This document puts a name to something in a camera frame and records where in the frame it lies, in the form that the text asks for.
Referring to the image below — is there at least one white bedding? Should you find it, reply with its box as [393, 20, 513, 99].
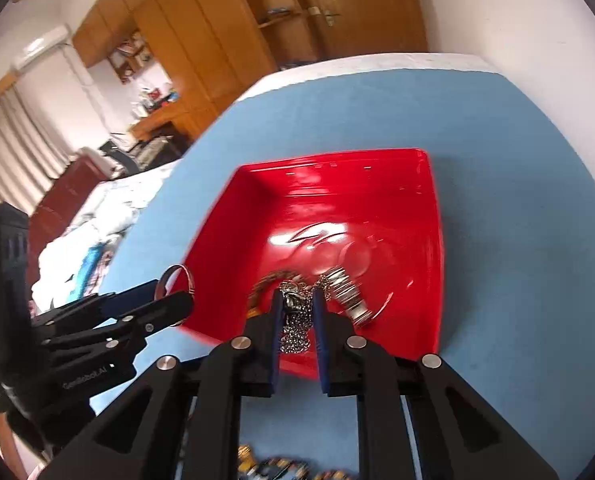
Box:
[30, 157, 185, 313]

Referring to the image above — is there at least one white sheet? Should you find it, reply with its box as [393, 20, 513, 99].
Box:
[227, 51, 508, 106]

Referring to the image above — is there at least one wide silver bangle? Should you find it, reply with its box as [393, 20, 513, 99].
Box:
[156, 264, 197, 328]

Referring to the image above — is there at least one blue mat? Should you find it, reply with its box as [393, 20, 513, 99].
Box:
[90, 67, 595, 480]

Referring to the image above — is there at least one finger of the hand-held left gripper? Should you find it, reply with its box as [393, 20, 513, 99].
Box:
[30, 281, 159, 333]
[37, 290, 196, 403]

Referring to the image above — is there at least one blue folded cloth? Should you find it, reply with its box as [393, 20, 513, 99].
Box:
[72, 240, 110, 295]

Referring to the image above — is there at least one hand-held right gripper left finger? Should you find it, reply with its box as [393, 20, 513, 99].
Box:
[30, 290, 285, 480]

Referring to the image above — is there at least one red wooden cabinet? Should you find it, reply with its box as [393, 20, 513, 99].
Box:
[26, 150, 115, 273]

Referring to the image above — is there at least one wooden door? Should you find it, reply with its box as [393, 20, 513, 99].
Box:
[290, 0, 431, 61]

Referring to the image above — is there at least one silver link bracelet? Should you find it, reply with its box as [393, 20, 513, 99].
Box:
[322, 266, 375, 328]

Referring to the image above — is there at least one dark bead jewelry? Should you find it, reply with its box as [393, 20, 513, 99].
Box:
[236, 442, 361, 480]

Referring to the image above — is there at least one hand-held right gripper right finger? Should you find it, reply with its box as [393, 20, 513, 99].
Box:
[311, 287, 561, 480]

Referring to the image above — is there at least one black office chair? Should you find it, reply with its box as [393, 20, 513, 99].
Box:
[98, 139, 145, 177]

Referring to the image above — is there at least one wooden wardrobe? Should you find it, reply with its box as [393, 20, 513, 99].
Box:
[71, 0, 323, 143]

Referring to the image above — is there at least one silver chain necklace with pendant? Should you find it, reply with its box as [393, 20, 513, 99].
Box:
[278, 282, 323, 358]

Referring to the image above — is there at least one beige curtain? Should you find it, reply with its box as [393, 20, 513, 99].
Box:
[0, 76, 78, 211]

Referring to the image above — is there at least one wooden desk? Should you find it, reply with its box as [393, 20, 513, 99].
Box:
[128, 92, 218, 158]

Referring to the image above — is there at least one brown braided bracelet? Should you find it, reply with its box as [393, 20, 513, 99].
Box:
[247, 270, 290, 318]

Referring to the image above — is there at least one red plastic box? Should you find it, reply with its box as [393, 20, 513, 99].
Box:
[178, 147, 445, 382]

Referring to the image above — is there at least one white air conditioner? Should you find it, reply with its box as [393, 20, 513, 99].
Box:
[11, 24, 73, 72]

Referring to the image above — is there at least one metal door handle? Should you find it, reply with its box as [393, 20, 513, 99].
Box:
[305, 6, 342, 28]

